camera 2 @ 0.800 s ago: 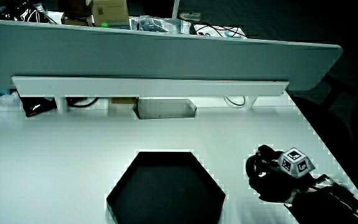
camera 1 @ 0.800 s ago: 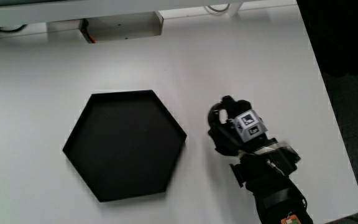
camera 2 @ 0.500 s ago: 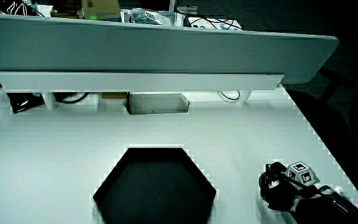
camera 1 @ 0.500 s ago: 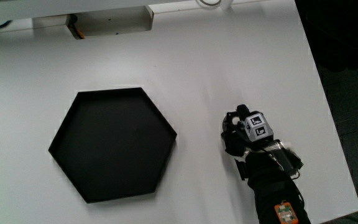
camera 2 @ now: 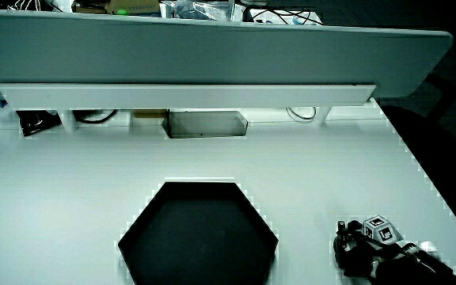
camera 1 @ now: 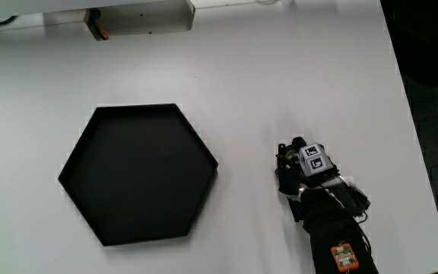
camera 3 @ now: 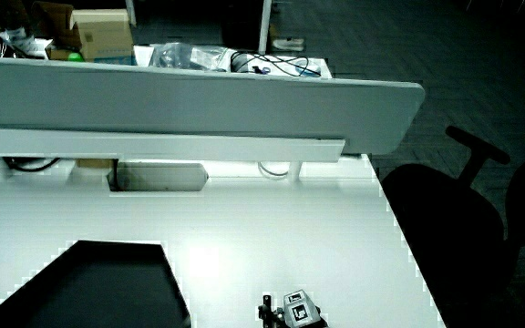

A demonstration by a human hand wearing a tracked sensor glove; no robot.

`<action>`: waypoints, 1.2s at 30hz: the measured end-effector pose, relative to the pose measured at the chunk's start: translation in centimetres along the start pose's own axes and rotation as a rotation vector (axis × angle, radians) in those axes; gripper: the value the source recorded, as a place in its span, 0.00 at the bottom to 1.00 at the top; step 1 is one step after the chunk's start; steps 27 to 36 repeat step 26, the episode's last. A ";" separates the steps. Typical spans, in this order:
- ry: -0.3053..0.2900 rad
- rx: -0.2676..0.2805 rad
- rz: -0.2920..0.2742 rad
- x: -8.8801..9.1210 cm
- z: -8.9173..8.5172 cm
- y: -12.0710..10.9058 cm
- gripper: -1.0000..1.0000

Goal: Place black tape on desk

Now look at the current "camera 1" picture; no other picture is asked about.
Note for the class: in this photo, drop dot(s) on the person's right hand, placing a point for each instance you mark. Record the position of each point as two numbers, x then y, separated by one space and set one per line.
314 163

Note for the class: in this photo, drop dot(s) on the person's right forearm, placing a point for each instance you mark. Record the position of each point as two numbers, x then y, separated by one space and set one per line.
335 236

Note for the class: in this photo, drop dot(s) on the white desk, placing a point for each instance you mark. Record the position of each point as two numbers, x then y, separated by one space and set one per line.
242 87

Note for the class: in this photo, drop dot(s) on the black hexagonal tray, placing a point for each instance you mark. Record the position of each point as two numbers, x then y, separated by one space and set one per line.
138 174

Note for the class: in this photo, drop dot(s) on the white box with orange part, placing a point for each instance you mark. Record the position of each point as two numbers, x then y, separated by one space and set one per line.
143 19

